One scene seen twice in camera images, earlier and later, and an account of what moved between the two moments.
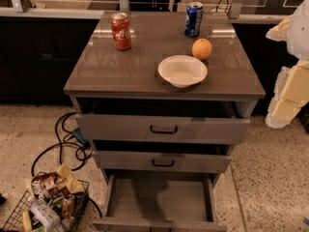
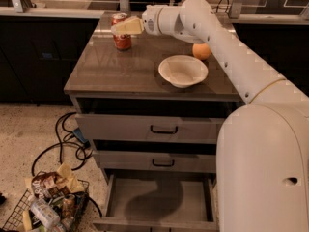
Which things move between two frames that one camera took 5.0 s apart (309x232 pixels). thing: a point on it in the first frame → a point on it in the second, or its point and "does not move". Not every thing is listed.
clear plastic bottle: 44,214 does not move
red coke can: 121,31 does not move
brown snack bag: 46,185 does not move
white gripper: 299,33 → 149,19
